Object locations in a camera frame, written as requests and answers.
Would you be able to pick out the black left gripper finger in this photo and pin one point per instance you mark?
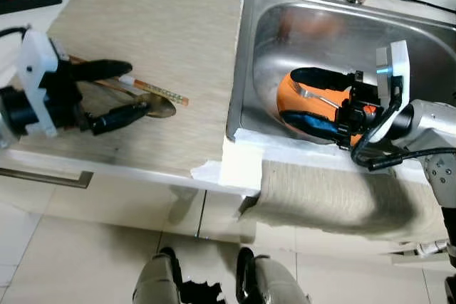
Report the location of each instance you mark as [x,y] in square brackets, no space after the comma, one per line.
[117,117]
[100,70]

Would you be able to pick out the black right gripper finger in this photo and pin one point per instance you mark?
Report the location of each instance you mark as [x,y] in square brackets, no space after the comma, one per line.
[320,78]
[313,126]

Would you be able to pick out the metal fork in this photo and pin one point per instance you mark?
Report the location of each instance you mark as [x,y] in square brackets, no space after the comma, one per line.
[320,97]

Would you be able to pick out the orange plastic bowl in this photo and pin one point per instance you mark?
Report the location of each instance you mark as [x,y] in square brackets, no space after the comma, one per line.
[288,97]

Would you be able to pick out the metal spoon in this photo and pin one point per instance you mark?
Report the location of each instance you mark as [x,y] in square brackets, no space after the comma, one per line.
[162,107]

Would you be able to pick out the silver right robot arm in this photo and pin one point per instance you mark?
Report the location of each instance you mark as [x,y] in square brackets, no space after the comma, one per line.
[427,119]

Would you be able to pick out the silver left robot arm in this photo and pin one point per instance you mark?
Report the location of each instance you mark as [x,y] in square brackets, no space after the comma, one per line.
[16,108]

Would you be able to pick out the stainless steel sink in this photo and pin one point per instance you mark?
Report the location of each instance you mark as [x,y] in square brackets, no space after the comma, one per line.
[320,33]

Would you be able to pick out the beige woven hanging mat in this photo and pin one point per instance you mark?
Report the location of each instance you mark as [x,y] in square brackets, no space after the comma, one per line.
[320,201]

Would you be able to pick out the beige woven counter mat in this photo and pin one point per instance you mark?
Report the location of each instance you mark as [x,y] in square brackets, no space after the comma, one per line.
[178,40]

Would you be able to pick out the white plastic object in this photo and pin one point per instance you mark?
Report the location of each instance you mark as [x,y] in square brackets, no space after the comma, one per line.
[427,249]

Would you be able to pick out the grey robot right leg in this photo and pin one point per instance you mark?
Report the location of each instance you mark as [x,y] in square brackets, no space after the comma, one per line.
[278,282]

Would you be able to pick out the grey robot leg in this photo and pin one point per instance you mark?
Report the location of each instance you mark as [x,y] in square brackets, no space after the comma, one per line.
[160,282]
[278,282]

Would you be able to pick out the grey robot left leg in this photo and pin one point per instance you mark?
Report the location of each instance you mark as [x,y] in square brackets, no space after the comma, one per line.
[160,282]

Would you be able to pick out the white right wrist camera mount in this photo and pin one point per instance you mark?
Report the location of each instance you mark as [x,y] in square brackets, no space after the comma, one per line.
[395,69]

